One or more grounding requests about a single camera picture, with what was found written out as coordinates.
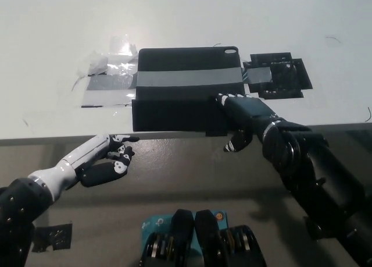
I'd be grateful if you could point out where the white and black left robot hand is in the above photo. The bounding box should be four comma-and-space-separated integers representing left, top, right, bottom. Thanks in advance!
28, 134, 140, 201

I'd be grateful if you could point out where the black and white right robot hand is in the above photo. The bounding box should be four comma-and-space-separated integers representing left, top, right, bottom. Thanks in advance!
214, 92, 282, 154

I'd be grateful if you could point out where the black tablet cover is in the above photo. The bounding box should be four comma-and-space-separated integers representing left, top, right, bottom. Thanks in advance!
131, 45, 248, 133

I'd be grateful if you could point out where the black tape patch on table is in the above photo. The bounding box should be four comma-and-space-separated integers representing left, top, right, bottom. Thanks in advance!
242, 51, 314, 99

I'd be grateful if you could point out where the crumpled clear tape patch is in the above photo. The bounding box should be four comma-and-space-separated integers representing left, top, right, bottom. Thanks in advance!
76, 35, 140, 79

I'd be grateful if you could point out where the teal tp-link box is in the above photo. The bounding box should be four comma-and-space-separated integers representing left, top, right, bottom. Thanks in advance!
141, 210, 230, 252

